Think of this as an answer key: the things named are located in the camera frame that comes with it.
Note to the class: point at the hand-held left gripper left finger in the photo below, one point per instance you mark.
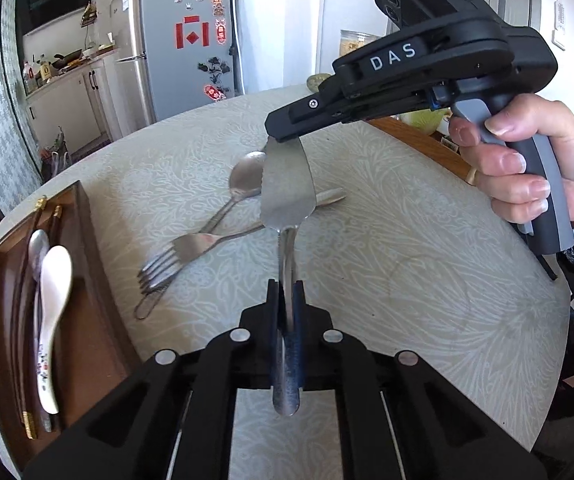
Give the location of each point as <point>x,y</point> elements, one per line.
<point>207,385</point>

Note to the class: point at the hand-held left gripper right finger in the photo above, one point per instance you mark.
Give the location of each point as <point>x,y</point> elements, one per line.
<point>367,385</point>

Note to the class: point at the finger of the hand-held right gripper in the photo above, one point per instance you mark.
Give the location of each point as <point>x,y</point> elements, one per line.
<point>317,112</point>

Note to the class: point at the metal cake server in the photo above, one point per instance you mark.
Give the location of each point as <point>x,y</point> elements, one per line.
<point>287,185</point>

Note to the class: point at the metal spoon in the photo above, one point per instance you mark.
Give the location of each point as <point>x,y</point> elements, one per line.
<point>38,247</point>
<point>247,175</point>

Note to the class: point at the dark brown wooden tray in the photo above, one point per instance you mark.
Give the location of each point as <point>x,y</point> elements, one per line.
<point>97,340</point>

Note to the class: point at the white ceramic spoon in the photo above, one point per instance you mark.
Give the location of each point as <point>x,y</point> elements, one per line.
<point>57,270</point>

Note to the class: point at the person's right hand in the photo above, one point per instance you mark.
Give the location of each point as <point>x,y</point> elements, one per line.
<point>572,160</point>

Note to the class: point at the round green-brown fruit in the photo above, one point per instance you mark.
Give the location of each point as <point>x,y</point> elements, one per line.
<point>318,81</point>

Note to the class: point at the clear plastic snack jar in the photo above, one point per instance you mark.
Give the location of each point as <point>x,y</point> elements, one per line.
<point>357,42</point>

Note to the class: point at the green plastic cup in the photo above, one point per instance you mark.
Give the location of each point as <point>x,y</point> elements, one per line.
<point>424,121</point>

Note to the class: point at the light wooden tray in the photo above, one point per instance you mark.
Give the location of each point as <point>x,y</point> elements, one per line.
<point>417,145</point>

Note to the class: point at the silver refrigerator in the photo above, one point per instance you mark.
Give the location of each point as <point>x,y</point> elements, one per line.
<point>177,60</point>

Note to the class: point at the white kitchen cabinet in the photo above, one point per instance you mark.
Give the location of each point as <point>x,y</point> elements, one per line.
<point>77,105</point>

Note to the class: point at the black wok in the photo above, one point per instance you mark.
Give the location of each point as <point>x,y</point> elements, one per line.
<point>67,58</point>

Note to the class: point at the bag on kitchen floor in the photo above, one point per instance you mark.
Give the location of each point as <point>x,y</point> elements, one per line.
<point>57,155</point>

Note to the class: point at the cooking oil bottle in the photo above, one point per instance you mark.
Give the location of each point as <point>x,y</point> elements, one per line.
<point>31,77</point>

